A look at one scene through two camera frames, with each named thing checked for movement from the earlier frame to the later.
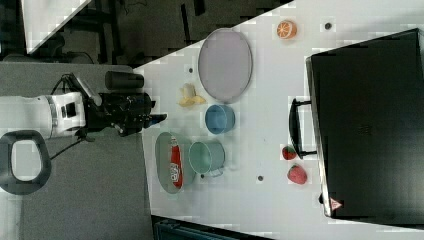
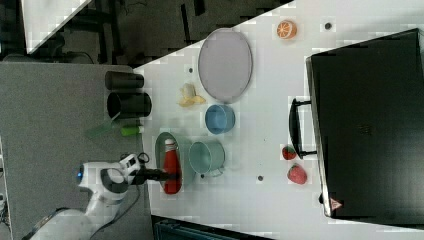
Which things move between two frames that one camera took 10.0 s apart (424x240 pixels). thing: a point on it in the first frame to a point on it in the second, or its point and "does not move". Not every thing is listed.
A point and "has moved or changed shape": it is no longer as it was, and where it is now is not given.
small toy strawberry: [288, 153] does not move
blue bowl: [219, 119] does not move
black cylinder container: [123, 80] does not move
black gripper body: [127, 112] to [143, 174]
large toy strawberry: [297, 175] does not move
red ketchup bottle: [176, 164] has moved or changed shape
